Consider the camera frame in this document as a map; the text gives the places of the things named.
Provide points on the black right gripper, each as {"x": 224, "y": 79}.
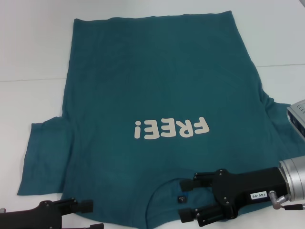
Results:
{"x": 247, "y": 188}

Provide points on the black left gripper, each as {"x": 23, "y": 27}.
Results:
{"x": 43, "y": 214}

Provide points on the teal blue printed T-shirt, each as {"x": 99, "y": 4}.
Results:
{"x": 147, "y": 78}

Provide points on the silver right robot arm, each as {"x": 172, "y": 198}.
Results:
{"x": 295, "y": 179}

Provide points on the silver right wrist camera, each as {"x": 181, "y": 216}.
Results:
{"x": 297, "y": 114}

